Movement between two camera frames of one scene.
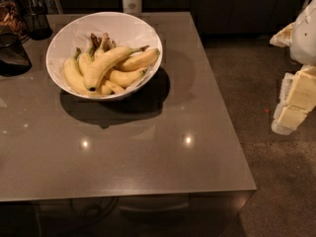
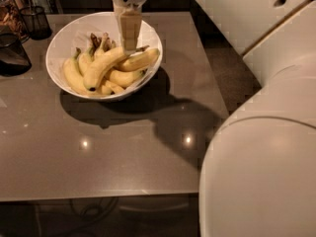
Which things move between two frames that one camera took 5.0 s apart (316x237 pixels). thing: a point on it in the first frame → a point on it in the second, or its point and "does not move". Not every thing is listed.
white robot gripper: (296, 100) → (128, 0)
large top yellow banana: (104, 61) does not move
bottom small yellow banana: (109, 87) does not move
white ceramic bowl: (127, 31) does not move
